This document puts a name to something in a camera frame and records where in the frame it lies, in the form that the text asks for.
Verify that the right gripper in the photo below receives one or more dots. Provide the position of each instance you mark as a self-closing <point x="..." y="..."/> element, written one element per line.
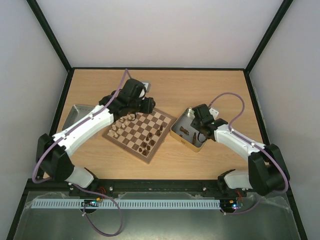
<point x="200" y="129"/>

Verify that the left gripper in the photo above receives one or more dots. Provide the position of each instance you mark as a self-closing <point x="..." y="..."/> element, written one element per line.
<point x="148" y="107"/>

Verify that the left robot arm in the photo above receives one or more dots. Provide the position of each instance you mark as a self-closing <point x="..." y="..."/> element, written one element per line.
<point x="54" y="152"/>

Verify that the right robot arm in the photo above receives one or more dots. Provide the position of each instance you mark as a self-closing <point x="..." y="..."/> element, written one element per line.
<point x="266" y="172"/>

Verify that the dark pieces in tin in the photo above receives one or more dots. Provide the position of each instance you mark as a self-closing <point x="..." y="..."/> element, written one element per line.
<point x="187" y="133"/>

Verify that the wooden chess board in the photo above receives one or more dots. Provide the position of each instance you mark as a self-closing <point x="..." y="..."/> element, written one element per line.
<point x="133" y="129"/>

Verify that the gold metal tin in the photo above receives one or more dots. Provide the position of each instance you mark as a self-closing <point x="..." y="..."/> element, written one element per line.
<point x="185" y="121"/>

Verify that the tin lid on table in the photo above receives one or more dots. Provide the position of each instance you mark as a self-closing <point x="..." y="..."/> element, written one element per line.
<point x="76" y="113"/>

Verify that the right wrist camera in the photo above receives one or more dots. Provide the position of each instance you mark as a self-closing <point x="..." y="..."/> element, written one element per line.
<point x="214" y="112"/>

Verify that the blue cable duct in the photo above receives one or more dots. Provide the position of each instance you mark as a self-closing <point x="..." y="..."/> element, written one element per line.
<point x="129" y="204"/>

